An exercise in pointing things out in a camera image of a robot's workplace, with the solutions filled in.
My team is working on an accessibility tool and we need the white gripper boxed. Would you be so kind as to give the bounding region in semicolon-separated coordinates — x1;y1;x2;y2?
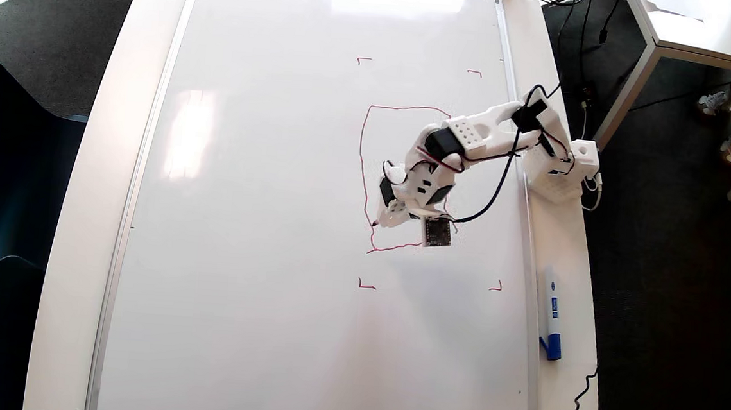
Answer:
375;155;458;233

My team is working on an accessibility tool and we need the blue whiteboard marker pen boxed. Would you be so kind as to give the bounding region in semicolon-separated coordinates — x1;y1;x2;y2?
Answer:
536;264;569;362

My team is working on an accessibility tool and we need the white side table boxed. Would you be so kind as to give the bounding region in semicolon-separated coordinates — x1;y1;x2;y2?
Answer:
589;0;731;202

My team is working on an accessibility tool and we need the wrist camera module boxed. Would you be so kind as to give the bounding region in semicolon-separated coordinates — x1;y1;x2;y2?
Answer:
422;216;454;250

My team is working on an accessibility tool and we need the black camera cable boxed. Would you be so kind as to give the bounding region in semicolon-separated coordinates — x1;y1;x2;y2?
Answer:
449;75;562;232

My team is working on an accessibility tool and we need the white whiteboard with metal frame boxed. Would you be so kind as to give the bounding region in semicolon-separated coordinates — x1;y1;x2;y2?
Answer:
84;0;570;410

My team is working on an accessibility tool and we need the white cable at arm base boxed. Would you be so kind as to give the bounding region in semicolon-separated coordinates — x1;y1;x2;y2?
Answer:
581;171;604;213

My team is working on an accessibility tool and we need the black power cable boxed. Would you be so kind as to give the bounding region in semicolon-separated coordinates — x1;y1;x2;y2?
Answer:
565;364;599;410

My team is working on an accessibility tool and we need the thin black hanging cable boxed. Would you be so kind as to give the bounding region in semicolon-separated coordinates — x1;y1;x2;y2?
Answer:
572;0;596;96

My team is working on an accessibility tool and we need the black hanging cable with plug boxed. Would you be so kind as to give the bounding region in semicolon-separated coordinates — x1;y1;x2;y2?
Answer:
598;0;623;46

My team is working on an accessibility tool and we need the thin black floor cable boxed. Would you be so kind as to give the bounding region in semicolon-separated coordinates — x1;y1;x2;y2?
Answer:
630;71;731;119

